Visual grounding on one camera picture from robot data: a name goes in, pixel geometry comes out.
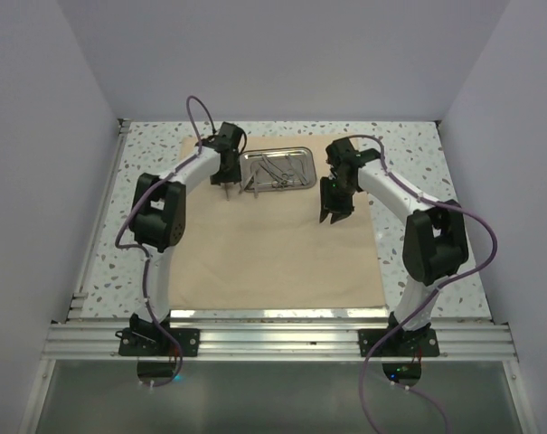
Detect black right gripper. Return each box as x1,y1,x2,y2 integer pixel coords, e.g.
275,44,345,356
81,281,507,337
320,175,358,223

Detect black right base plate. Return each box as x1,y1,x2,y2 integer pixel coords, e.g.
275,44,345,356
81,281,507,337
357,329,440,358

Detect blunt steel forceps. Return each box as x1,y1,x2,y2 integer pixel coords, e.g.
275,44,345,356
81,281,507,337
252,163,261,199

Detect beige cloth wrap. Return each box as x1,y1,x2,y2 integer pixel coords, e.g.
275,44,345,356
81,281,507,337
166,134,387,313

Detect steel hemostat clamp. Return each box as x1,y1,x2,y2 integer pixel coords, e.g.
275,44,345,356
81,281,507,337
278,156,297,184

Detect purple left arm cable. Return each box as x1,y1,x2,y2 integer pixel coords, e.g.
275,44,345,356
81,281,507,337
114,94,220,390

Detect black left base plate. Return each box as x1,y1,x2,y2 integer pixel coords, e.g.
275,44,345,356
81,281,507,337
115,328,201,357

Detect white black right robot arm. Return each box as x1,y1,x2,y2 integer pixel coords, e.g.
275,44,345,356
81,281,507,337
319,137,469,355

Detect steel scalpel handle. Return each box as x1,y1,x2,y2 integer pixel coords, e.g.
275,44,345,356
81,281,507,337
286,156,309,185

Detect steel surgical scissors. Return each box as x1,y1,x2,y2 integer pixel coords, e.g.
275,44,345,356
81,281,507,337
261,156,288,188

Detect aluminium extrusion rail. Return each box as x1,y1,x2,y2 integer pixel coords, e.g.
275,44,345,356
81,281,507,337
41,317,517,362

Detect steel instrument tray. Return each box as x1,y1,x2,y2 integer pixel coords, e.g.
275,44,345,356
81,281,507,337
240,146,317,193

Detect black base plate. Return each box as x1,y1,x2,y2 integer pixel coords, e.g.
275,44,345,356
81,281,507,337
115,328,201,357
357,329,440,358

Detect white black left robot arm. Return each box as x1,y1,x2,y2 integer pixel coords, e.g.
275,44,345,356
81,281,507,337
115,122,247,356

